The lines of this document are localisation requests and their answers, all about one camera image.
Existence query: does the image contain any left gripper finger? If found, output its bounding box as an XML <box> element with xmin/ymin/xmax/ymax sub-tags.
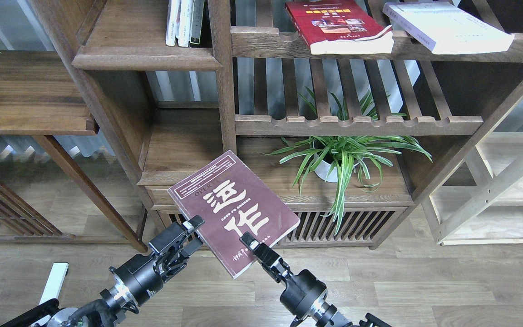
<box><xmin>148</xmin><ymin>215</ymin><xmax>205</xmax><ymax>255</ymax></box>
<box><xmin>180</xmin><ymin>238</ymin><xmax>203</xmax><ymax>263</ymax></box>

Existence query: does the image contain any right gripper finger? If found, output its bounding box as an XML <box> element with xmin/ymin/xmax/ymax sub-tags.
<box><xmin>239</xmin><ymin>232</ymin><xmax>289</xmax><ymax>275</ymax></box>

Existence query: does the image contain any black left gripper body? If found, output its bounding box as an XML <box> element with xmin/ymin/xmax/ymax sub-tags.
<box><xmin>109</xmin><ymin>251</ymin><xmax>187</xmax><ymax>307</ymax></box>

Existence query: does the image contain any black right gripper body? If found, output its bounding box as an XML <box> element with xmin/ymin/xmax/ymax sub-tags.
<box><xmin>266</xmin><ymin>261</ymin><xmax>329</xmax><ymax>325</ymax></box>

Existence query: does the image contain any dark maroon book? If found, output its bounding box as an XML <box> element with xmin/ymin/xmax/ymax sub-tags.
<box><xmin>168</xmin><ymin>151</ymin><xmax>300</xmax><ymax>278</ymax></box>

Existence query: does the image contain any white book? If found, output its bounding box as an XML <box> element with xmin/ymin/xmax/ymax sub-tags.
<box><xmin>177</xmin><ymin>0</ymin><xmax>194</xmax><ymax>47</ymax></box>
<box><xmin>165</xmin><ymin>0</ymin><xmax>181</xmax><ymax>46</ymax></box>
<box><xmin>383</xmin><ymin>0</ymin><xmax>515</xmax><ymax>55</ymax></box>

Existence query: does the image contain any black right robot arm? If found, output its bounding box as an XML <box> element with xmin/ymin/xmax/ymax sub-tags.
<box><xmin>239</xmin><ymin>232</ymin><xmax>354</xmax><ymax>327</ymax></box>

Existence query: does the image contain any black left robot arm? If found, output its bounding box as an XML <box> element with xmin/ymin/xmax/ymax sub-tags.
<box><xmin>5</xmin><ymin>216</ymin><xmax>204</xmax><ymax>327</ymax></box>

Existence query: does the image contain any light wooden shelf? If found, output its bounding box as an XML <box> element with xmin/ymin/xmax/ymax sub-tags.
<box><xmin>420</xmin><ymin>64</ymin><xmax>523</xmax><ymax>247</ymax></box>

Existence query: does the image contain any left slatted cabinet door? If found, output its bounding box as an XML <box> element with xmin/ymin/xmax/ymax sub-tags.
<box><xmin>157</xmin><ymin>210</ymin><xmax>201</xmax><ymax>246</ymax></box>

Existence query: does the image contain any slatted cabinet door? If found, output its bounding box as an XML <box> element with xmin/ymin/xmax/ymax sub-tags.
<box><xmin>157</xmin><ymin>210</ymin><xmax>201</xmax><ymax>246</ymax></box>
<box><xmin>278</xmin><ymin>207</ymin><xmax>405</xmax><ymax>247</ymax></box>

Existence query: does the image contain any small wooden drawer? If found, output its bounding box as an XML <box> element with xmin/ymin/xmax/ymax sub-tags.
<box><xmin>144</xmin><ymin>185</ymin><xmax>176</xmax><ymax>207</ymax></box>

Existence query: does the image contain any right slatted cabinet door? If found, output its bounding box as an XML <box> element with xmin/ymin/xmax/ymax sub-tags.
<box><xmin>278</xmin><ymin>207</ymin><xmax>405</xmax><ymax>247</ymax></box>

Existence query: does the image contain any green spider plant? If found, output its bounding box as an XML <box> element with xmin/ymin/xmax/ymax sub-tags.
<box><xmin>264</xmin><ymin>86</ymin><xmax>433</xmax><ymax>236</ymax></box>

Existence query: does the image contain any white plant pot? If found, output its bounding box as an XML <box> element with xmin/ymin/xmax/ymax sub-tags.
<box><xmin>312</xmin><ymin>139</ymin><xmax>359</xmax><ymax>183</ymax></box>

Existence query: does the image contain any dark wooden bookshelf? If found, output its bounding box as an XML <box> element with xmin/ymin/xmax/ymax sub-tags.
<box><xmin>30</xmin><ymin>0</ymin><xmax>523</xmax><ymax>249</ymax></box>

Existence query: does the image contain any dark slatted wooden rack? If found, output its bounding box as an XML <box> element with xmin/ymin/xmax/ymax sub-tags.
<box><xmin>0</xmin><ymin>182</ymin><xmax>79</xmax><ymax>243</ymax></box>

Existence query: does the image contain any dark wooden side table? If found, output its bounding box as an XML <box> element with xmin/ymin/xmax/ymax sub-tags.
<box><xmin>0</xmin><ymin>50</ymin><xmax>147</xmax><ymax>252</ymax></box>

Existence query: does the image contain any dark upright book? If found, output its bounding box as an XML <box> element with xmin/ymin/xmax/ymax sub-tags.
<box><xmin>189</xmin><ymin>0</ymin><xmax>205</xmax><ymax>48</ymax></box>

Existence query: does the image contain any red book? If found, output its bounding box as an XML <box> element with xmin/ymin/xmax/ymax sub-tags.
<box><xmin>285</xmin><ymin>0</ymin><xmax>394</xmax><ymax>55</ymax></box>

